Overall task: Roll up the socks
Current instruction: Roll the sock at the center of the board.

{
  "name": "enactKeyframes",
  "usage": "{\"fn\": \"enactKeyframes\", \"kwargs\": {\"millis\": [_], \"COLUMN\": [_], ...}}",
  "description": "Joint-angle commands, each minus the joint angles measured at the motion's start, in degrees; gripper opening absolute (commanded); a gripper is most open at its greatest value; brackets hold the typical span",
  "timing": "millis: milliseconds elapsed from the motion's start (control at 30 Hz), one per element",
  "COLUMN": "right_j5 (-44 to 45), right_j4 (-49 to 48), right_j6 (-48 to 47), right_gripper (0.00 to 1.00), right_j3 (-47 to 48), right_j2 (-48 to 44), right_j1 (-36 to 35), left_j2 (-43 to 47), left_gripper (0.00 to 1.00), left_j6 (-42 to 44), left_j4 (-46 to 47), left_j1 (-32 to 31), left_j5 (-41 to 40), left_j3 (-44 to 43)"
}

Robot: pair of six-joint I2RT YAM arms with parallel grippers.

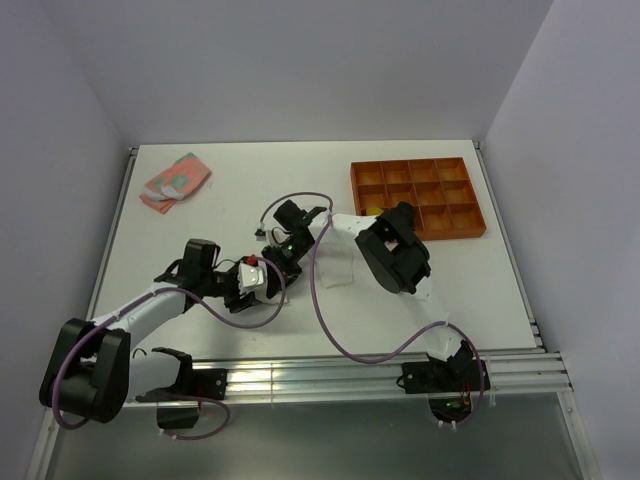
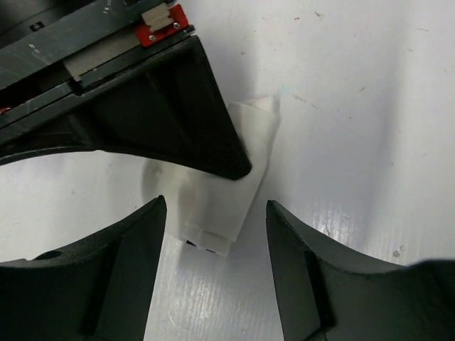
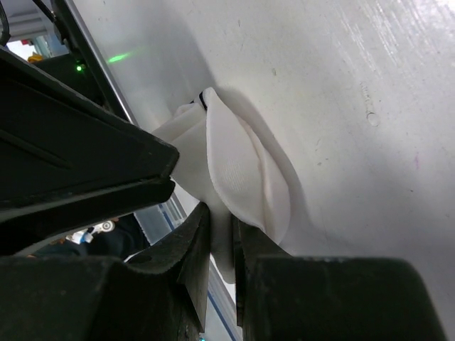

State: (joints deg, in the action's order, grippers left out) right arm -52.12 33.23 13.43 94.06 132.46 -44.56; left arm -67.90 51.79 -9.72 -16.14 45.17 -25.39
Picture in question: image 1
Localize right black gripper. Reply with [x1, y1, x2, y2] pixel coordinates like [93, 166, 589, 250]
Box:
[262, 238, 312, 300]

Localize white sock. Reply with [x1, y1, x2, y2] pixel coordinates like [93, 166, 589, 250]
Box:
[254, 242, 354, 303]

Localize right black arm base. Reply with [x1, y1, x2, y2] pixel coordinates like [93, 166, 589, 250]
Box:
[396, 340, 491, 427]

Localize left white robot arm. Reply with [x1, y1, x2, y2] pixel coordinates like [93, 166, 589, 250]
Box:
[39, 239, 288, 430]

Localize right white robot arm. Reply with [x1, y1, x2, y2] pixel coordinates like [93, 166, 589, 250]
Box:
[255, 194, 479, 390]

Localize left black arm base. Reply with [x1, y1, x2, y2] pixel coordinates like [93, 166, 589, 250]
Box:
[128, 347, 231, 440]

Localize pink green patterned socks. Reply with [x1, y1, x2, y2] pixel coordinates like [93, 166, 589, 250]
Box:
[139, 152, 211, 214]

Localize yellow rolled sock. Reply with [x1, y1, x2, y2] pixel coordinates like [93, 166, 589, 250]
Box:
[365, 207, 383, 216]

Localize orange compartment tray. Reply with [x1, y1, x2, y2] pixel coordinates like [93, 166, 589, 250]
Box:
[350, 157, 486, 241]

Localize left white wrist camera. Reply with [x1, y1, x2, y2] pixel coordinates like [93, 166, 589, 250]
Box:
[238, 263, 267, 294]

